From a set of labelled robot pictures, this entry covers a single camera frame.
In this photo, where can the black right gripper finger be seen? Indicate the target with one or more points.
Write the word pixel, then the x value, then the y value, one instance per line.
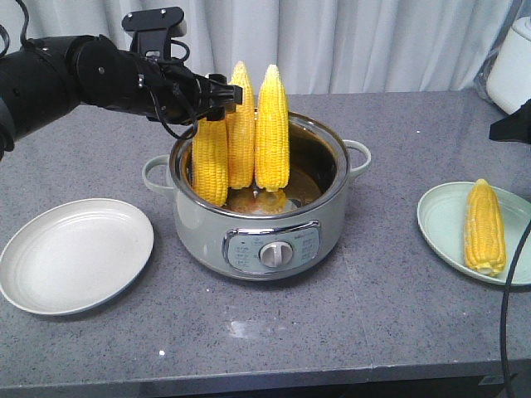
pixel 513 128

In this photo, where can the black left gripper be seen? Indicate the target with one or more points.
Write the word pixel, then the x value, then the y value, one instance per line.
pixel 179 95

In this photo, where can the pale corn cob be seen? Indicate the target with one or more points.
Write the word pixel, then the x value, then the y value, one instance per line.
pixel 241 132

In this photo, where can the yellow corn cob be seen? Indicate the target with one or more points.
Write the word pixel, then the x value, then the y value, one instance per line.
pixel 272 150
pixel 209 162
pixel 484 241

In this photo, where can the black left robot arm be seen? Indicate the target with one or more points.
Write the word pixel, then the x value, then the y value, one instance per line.
pixel 47 78

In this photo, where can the white rice cooker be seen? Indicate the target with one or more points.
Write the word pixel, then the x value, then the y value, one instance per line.
pixel 508 84

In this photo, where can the light green round plate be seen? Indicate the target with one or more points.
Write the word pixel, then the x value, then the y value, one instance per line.
pixel 441 215

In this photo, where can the grey pleated curtain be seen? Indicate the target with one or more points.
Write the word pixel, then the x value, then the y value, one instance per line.
pixel 329 47

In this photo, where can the grey-green electric cooking pot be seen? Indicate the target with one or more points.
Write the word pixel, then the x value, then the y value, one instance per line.
pixel 261 235

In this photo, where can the white round plate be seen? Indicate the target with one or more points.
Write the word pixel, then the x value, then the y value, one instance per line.
pixel 75 256

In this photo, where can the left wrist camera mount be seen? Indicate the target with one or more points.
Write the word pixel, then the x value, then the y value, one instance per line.
pixel 152 30

